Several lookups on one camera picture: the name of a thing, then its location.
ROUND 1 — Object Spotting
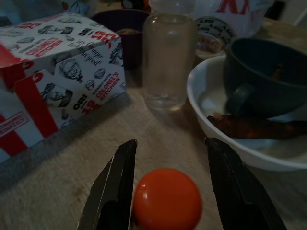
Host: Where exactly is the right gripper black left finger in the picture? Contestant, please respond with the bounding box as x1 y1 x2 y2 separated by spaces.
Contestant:
78 139 139 230

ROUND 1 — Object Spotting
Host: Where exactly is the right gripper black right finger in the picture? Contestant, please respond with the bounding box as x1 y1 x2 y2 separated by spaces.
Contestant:
204 137 288 230

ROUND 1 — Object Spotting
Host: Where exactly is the orange cap clear bottle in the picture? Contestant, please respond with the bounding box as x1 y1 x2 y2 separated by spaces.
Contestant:
131 167 202 230

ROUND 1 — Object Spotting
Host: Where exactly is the white bowl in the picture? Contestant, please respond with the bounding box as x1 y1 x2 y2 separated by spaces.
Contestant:
186 55 307 172

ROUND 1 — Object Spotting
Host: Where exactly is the brown fried food piece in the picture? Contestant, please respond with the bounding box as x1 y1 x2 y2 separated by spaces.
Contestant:
207 112 307 139

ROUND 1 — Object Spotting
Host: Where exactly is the dark blue cup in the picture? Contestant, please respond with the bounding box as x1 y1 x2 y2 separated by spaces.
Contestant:
223 37 307 119

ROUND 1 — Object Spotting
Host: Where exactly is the red white printed cardboard box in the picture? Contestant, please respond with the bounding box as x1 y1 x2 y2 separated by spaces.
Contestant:
0 13 128 158

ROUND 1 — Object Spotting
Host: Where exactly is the empty clear bottle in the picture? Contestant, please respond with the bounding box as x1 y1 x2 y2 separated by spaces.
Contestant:
141 0 198 112

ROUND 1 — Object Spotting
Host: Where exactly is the purple cup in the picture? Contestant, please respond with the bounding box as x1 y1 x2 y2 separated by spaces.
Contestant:
90 9 151 70

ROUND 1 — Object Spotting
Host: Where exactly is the printed paper tub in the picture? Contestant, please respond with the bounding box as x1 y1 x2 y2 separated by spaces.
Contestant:
194 16 238 60

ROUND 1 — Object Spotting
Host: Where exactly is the white red print plastic bag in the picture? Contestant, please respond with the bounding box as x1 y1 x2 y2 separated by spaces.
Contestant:
191 0 266 34

